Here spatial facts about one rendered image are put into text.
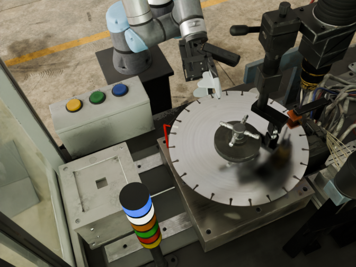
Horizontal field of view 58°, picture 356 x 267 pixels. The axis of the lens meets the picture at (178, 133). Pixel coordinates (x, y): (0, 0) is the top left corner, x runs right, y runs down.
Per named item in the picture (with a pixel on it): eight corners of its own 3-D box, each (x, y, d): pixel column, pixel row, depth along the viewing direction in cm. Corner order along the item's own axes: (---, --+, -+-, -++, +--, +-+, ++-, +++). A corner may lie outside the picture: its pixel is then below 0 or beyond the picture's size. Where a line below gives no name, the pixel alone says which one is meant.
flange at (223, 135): (206, 130, 80) (207, 124, 78) (248, 117, 81) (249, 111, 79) (224, 167, 73) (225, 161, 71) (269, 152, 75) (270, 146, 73)
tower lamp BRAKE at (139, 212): (127, 222, 48) (124, 214, 46) (119, 197, 51) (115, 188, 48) (156, 211, 49) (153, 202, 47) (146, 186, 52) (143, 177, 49)
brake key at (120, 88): (116, 99, 96) (114, 95, 94) (112, 90, 98) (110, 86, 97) (128, 95, 97) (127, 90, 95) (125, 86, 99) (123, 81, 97)
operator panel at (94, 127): (72, 159, 101) (54, 131, 89) (65, 134, 107) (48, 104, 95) (155, 129, 106) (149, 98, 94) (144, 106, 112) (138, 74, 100)
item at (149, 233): (138, 242, 56) (135, 237, 54) (130, 219, 59) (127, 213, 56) (162, 232, 57) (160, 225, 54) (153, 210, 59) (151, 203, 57)
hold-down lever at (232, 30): (242, 55, 59) (244, 43, 56) (227, 36, 62) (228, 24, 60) (280, 43, 60) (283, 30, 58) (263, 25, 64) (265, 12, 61)
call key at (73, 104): (70, 115, 93) (68, 110, 92) (67, 105, 96) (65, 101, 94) (83, 110, 94) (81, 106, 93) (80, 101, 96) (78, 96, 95)
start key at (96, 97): (93, 107, 95) (91, 103, 93) (90, 98, 97) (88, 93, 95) (106, 103, 95) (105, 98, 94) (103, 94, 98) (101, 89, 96)
